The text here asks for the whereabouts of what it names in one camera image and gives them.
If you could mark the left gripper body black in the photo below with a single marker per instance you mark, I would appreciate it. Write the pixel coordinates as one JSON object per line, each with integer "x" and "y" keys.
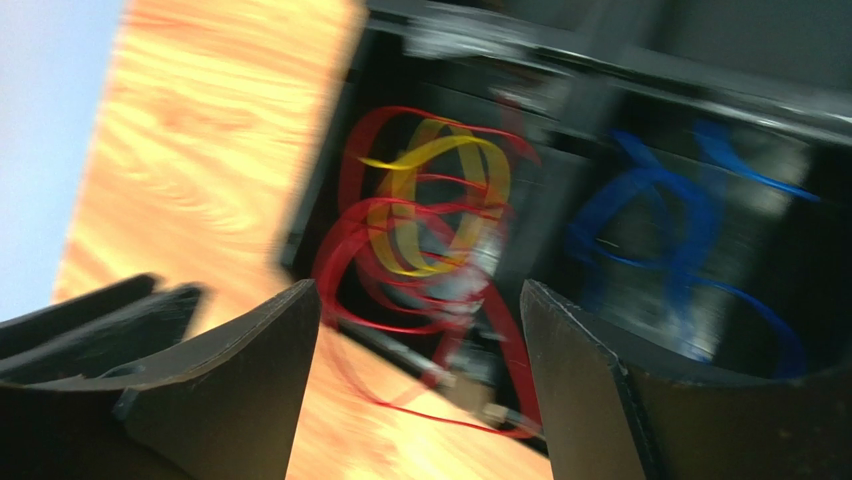
{"x": 96, "y": 332}

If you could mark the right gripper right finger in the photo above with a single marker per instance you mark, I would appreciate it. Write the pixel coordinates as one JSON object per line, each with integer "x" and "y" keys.
{"x": 617, "y": 406}

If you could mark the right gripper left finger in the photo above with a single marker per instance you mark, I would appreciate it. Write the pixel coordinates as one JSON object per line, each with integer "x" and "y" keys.
{"x": 222, "y": 405}

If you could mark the black six-compartment tray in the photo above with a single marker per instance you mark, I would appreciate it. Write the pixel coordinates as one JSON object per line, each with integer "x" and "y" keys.
{"x": 679, "y": 169}

